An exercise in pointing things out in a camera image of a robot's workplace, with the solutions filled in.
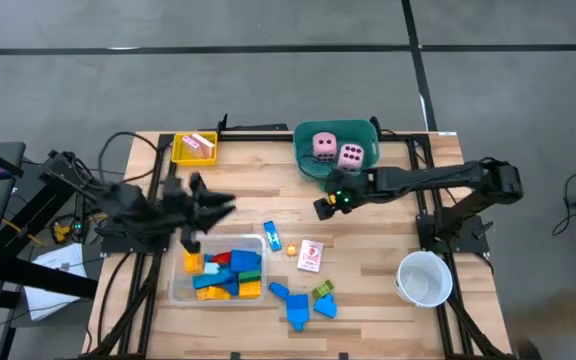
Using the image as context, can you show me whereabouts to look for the white paper sheets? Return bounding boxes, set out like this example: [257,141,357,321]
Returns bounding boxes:
[23,243,89,322]

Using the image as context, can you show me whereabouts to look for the blue two-stud toy block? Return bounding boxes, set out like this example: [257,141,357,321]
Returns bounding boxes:
[312,292,339,320]

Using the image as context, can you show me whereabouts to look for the blue single-stud toy block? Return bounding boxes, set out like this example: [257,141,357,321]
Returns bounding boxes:
[285,293,311,332]

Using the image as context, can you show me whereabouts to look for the black aluminium table frame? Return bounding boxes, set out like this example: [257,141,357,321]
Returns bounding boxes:
[82,113,517,360]

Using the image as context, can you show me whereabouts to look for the lime green toy block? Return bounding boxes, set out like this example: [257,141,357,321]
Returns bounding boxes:
[310,279,336,300]

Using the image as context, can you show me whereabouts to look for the black stand base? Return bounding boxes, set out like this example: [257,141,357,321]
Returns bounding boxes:
[0,172,100,301]

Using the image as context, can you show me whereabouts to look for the person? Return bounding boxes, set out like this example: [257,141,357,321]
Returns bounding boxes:
[505,285,576,360]

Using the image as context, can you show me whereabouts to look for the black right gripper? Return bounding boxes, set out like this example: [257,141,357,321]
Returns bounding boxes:
[313,168,369,221]

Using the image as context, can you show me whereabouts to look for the clear plastic container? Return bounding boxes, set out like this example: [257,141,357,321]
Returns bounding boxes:
[167,233,268,306]

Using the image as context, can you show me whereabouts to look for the teal plastic bin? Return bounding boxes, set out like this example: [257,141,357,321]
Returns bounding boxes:
[291,118,382,183]

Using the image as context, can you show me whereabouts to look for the large yellow toy block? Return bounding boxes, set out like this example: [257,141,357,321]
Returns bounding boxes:
[237,279,263,300]

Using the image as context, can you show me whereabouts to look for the yellow plastic basket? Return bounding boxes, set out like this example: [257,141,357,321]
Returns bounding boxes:
[170,130,219,167]

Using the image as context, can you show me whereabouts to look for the blue patterned rectangular toy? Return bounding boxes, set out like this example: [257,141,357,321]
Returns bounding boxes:
[262,220,283,253]

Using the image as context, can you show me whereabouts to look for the small yellow toy block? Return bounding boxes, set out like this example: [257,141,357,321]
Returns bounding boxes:
[183,251,204,274]

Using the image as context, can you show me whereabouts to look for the long blue toy block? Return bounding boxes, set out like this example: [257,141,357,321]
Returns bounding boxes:
[191,269,237,291]

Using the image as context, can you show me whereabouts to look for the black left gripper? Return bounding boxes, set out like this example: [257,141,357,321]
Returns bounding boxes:
[160,172,237,254]

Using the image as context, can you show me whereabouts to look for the pink foam die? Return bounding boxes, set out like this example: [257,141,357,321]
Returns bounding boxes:
[336,143,366,172]
[311,131,339,164]

